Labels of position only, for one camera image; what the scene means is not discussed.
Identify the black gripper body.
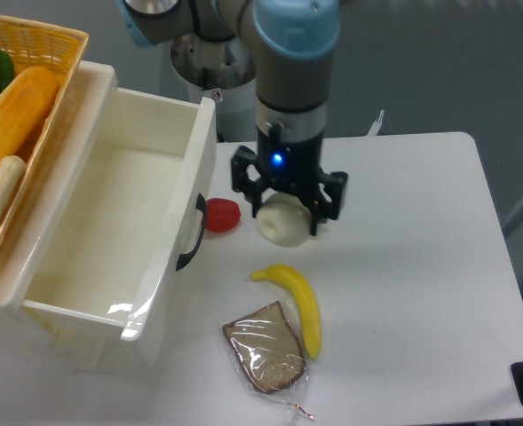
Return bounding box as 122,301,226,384
255,124,323,201

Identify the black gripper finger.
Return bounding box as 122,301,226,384
230,146,268,217
304,170,349,236

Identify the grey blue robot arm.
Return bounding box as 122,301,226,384
117,1,348,235

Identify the open white upper drawer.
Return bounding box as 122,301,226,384
25,89,217,364

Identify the white drawer cabinet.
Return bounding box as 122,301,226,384
0,60,155,378

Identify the red bell pepper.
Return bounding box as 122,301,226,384
206,198,242,233

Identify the yellow banana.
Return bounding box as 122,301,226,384
250,264,322,359

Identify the wrapped brown bread slice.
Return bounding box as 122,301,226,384
221,301,316,425

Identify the orange baguette loaf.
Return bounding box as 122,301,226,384
0,66,59,161

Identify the yellow woven basket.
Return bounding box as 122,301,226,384
0,15,89,249

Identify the black drawer handle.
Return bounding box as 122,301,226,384
174,193,208,272

